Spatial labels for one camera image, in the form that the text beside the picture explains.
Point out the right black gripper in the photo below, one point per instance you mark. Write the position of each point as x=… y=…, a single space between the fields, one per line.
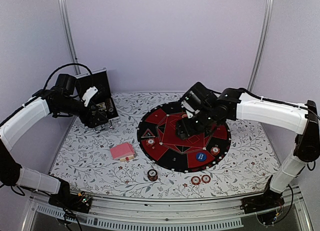
x=185 y=131

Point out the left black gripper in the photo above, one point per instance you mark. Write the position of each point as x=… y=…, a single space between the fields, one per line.
x=92 y=122

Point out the blue small blind button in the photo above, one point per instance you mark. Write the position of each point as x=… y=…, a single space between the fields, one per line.
x=201 y=157

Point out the orange chip sector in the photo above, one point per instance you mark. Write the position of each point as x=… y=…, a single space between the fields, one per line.
x=150 y=142
x=215 y=151

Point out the orange chip stack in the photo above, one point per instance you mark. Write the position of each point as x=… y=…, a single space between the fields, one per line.
x=195 y=180

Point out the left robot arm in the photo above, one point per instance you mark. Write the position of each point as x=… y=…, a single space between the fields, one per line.
x=16 y=127

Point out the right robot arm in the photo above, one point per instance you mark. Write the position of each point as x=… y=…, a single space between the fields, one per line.
x=301 y=119

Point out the round red black poker mat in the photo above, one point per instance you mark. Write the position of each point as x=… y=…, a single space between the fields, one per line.
x=171 y=152

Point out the aluminium poker chip case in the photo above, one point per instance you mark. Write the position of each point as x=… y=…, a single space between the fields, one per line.
x=105 y=101

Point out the dark brown chip stack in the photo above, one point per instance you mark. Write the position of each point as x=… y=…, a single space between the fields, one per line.
x=152 y=175

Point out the wooden card holder block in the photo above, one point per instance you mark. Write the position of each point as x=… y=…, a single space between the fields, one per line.
x=127 y=158

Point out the pink playing card deck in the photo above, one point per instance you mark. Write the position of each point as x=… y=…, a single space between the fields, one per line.
x=122 y=151

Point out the floral table cloth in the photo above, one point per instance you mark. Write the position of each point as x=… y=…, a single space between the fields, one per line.
x=85 y=161

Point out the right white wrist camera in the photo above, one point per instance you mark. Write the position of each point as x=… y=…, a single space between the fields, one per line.
x=191 y=112

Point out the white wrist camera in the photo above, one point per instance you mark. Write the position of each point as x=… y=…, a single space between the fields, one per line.
x=89 y=93
x=191 y=112

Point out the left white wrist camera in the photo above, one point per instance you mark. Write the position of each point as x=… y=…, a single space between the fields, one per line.
x=89 y=93

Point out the front aluminium rail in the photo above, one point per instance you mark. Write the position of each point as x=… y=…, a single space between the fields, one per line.
x=115 y=213

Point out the left aluminium frame post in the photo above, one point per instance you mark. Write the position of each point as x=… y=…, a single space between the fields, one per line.
x=67 y=30

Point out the aluminium frame post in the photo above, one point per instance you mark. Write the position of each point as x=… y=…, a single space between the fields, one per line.
x=67 y=30
x=261 y=44

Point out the right aluminium frame post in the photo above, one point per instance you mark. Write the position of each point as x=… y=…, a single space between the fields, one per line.
x=261 y=44

